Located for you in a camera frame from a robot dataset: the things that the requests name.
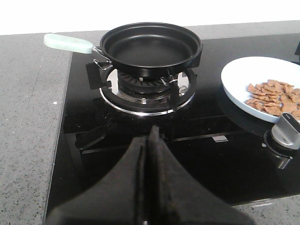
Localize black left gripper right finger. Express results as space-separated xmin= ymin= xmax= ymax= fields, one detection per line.
xmin=148 ymin=126 xmax=252 ymax=225

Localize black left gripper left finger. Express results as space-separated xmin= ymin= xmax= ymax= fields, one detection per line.
xmin=45 ymin=137 xmax=147 ymax=225

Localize light blue plate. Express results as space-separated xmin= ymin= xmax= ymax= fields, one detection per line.
xmin=221 ymin=56 xmax=300 ymax=123

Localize brown meat pieces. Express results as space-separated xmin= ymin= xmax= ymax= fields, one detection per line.
xmin=245 ymin=79 xmax=300 ymax=121

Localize black frying pan mint handle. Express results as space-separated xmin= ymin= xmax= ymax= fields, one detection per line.
xmin=44 ymin=22 xmax=203 ymax=79

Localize black glass cooktop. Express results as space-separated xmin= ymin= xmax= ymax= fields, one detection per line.
xmin=47 ymin=34 xmax=300 ymax=211

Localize black gas burner left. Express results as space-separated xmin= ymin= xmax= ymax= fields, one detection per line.
xmin=117 ymin=71 xmax=171 ymax=94

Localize black pan support left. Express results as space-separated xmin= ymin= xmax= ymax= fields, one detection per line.
xmin=86 ymin=62 xmax=197 ymax=116

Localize silver stove knob left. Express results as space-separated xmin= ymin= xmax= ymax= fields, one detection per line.
xmin=271 ymin=112 xmax=300 ymax=150

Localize wire trivet ring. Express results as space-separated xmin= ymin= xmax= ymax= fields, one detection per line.
xmin=93 ymin=46 xmax=188 ymax=91

